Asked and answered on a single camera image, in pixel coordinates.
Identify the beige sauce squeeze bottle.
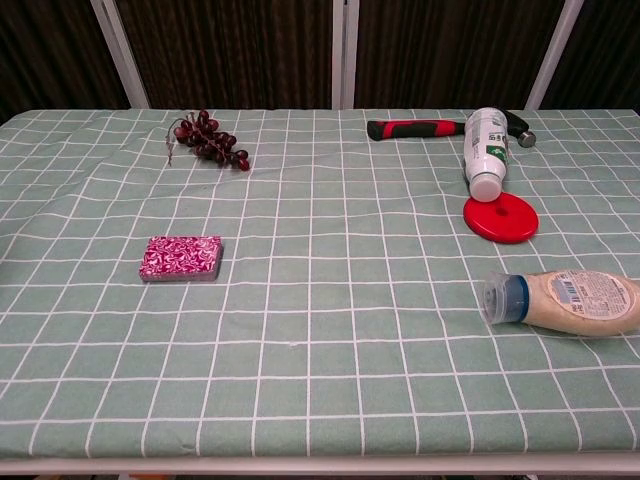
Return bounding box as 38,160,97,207
481,269,640,337

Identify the white frame post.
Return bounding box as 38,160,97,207
524,0,586,110
330,0,360,110
89,0,151,110

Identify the red black claw hammer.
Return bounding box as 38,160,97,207
366,109,539,149

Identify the red plastic disc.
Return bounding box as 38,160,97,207
462,191,540,245

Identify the white green label bottle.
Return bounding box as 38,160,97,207
462,106,511,203

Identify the dark brown curtain panel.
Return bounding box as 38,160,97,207
541,0,640,112
113,0,335,110
0,0,132,124
353,0,567,110

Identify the dark red grape bunch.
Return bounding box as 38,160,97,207
164,108,251,173

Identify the green checkered tablecloth table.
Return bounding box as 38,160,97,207
0,108,640,459

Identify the pink candy bag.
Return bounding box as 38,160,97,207
138,235,224,283

